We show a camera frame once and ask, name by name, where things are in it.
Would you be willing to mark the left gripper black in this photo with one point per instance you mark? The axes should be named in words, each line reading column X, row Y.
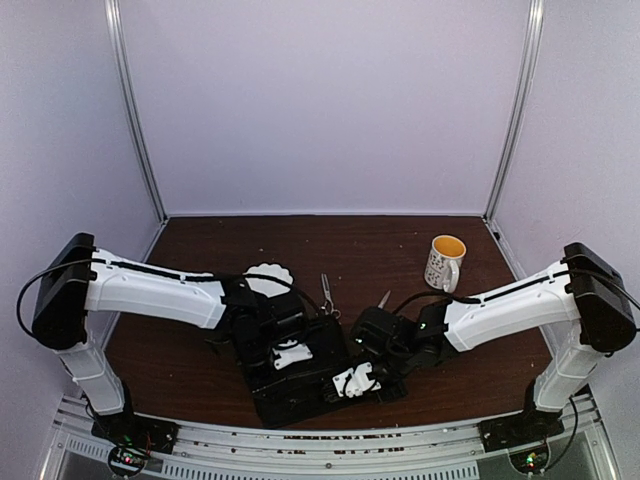
column 246, row 376

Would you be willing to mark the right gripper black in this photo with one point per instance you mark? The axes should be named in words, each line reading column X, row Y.
column 396, row 392

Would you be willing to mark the silver scissors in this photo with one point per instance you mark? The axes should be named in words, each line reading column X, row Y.
column 382, row 303
column 328, row 306

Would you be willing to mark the black zip tool case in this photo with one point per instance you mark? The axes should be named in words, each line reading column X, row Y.
column 285, row 404

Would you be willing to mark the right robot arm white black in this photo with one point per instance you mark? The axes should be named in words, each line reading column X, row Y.
column 581, row 289

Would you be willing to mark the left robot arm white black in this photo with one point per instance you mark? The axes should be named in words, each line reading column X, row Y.
column 84, row 279

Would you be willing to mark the white scalloped bowl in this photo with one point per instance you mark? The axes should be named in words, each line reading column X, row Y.
column 269, row 279

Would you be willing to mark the white patterned mug yellow inside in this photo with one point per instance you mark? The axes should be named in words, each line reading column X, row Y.
column 443, row 267

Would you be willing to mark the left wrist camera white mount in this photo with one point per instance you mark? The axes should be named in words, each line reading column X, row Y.
column 285, row 357

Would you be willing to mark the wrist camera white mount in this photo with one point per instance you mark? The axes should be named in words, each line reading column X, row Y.
column 285, row 357
column 352, row 383

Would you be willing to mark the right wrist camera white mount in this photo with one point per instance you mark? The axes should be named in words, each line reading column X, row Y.
column 352, row 383

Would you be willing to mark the aluminium front rail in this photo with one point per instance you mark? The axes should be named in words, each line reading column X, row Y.
column 442, row 451

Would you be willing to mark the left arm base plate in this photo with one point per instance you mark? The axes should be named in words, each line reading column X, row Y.
column 141, row 433

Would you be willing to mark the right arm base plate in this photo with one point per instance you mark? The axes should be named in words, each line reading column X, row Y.
column 519, row 429

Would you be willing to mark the left aluminium frame post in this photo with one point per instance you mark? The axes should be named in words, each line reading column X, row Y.
column 117, row 37

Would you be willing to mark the aluminium frame post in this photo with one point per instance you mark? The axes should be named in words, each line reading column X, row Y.
column 527, row 69
column 117, row 37

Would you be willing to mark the right aluminium frame post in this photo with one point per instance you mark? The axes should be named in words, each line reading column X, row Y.
column 527, row 69

